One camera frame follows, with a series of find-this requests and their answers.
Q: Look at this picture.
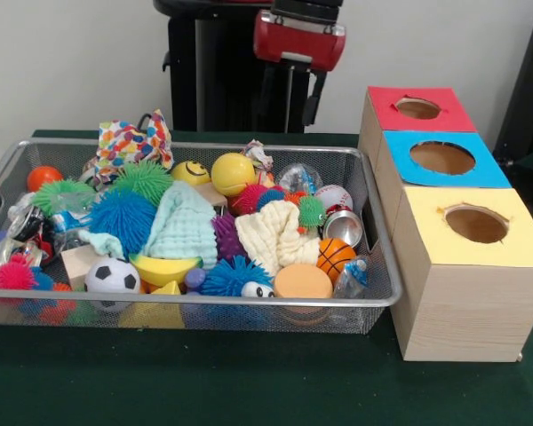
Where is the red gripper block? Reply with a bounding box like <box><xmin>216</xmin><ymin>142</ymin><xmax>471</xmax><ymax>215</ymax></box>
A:
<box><xmin>253</xmin><ymin>9</ymin><xmax>347</xmax><ymax>129</ymax></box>

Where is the colourful polka dot cloth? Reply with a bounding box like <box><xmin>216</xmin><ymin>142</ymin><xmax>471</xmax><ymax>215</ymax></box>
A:
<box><xmin>82</xmin><ymin>109</ymin><xmax>174</xmax><ymax>190</ymax></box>

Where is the wooden box with three holes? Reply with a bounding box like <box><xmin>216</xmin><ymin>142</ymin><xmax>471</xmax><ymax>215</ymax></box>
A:
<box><xmin>357</xmin><ymin>85</ymin><xmax>533</xmax><ymax>363</ymax></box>

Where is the plain yellow ball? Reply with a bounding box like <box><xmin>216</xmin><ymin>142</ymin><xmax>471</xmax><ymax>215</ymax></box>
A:
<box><xmin>211</xmin><ymin>153</ymin><xmax>257</xmax><ymax>198</ymax></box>

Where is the toy baseball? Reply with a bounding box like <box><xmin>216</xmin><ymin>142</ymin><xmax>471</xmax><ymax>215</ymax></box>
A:
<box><xmin>314</xmin><ymin>184</ymin><xmax>354</xmax><ymax>212</ymax></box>

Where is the yellow smiley ball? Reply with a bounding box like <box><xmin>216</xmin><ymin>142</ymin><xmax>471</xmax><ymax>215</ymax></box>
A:
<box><xmin>171</xmin><ymin>160</ymin><xmax>212</xmax><ymax>186</ymax></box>

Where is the cream waffle cloth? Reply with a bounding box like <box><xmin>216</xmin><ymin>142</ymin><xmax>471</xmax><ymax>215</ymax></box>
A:
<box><xmin>234</xmin><ymin>200</ymin><xmax>322</xmax><ymax>277</ymax></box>

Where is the toy basketball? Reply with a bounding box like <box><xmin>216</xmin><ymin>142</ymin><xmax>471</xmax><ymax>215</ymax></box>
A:
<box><xmin>315</xmin><ymin>238</ymin><xmax>358</xmax><ymax>285</ymax></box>

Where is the mint green cloth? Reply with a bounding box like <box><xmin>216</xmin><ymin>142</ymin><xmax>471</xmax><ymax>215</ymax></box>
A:
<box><xmin>77</xmin><ymin>180</ymin><xmax>219</xmax><ymax>270</ymax></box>

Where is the orange foam disc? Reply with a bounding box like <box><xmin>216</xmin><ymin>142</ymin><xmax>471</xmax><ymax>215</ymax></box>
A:
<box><xmin>274</xmin><ymin>263</ymin><xmax>334</xmax><ymax>299</ymax></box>

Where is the blue spiky ball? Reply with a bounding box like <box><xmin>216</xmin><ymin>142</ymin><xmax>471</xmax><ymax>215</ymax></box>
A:
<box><xmin>87</xmin><ymin>189</ymin><xmax>157</xmax><ymax>258</ymax></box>

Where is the toy soccer ball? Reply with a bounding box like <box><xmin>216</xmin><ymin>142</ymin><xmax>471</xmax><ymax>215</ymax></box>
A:
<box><xmin>84</xmin><ymin>257</ymin><xmax>142</xmax><ymax>295</ymax></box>

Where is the small orange ball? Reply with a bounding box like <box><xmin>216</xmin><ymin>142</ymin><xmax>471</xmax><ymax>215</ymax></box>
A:
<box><xmin>26</xmin><ymin>165</ymin><xmax>65</xmax><ymax>193</ymax></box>

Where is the dark green table cloth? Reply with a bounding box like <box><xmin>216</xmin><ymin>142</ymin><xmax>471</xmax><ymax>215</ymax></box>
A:
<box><xmin>0</xmin><ymin>128</ymin><xmax>533</xmax><ymax>426</ymax></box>

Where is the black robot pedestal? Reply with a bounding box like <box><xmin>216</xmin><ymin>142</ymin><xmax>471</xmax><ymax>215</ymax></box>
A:
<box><xmin>153</xmin><ymin>0</ymin><xmax>341</xmax><ymax>133</ymax></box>

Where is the wire mesh bin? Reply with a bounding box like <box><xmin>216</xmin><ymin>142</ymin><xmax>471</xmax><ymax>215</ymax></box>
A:
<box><xmin>0</xmin><ymin>137</ymin><xmax>403</xmax><ymax>335</ymax></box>

